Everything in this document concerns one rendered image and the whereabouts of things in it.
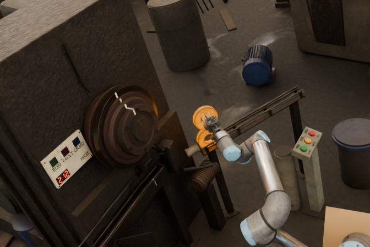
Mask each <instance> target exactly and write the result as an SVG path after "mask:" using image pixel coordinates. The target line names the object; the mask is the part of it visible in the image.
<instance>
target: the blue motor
mask: <svg viewBox="0 0 370 247"><path fill-rule="evenodd" d="M272 66H273V54H272V51H270V49H269V48H268V47H267V46H264V45H254V46H252V47H250V48H249V49H248V50H247V51H246V53H245V57H244V61H243V66H242V67H243V68H242V76H243V79H244V80H245V82H246V85H253V86H260V85H263V84H265V83H272V82H274V79H275V67H273V68H272Z"/></svg>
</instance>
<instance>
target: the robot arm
mask: <svg viewBox="0 0 370 247"><path fill-rule="evenodd" d="M206 117H207V119H206ZM202 119H203V127H204V129H205V130H207V131H208V133H212V135H211V137H210V138H211V140H214V143H215V144H216V145H217V146H218V148H219V149H220V151H221V152H222V154H223V156H224V157H225V158H226V159H227V160H228V161H236V162H237V163H241V164H246V163H248V162H249V161H250V160H251V158H252V156H253V155H255V159H256V162H257V165H258V169H259V173H260V176H261V179H262V182H263V186H264V189H265V193H266V196H265V199H264V201H265V204H264V206H263V207H262V208H260V209H259V210H258V211H256V212H255V213H254V214H252V215H250V216H249V217H248V218H246V219H245V220H244V221H242V222H241V231H242V234H243V236H244V238H245V239H246V241H247V242H248V243H249V244H250V245H252V246H254V245H256V244H257V243H259V244H260V245H262V246H265V247H307V246H306V245H304V244H303V243H301V242H300V241H298V240H297V239H296V238H294V237H293V236H291V235H289V234H288V233H286V232H285V231H284V230H282V229H281V227H282V226H283V225H284V223H285V222H286V220H287V218H288V216H289V213H290V209H291V199H290V196H289V194H288V193H287V192H286V191H284V189H283V187H282V184H281V181H280V178H279V175H278V172H277V170H276V167H275V164H274V161H273V158H272V156H271V153H270V150H269V146H268V144H269V143H270V139H269V138H268V136H267V135H266V134H265V133H264V132H263V131H261V130H259V131H258V132H256V133H255V134H254V135H252V136H251V137H250V138H249V139H247V140H246V141H245V142H243V143H242V144H240V146H239V145H237V144H235V143H234V142H233V140H232V139H231V137H230V136H229V135H228V133H227V131H225V130H222V129H221V128H220V123H219V120H218V119H217V117H216V115H215V117H214V116H211V115H210V113H209V112H208V114H205V115H203V116H202ZM337 247H370V236H368V235H366V234H364V233H361V232H353V233H350V234H348V235H347V236H346V237H345V238H344V239H343V240H342V242H341V245H339V246H337Z"/></svg>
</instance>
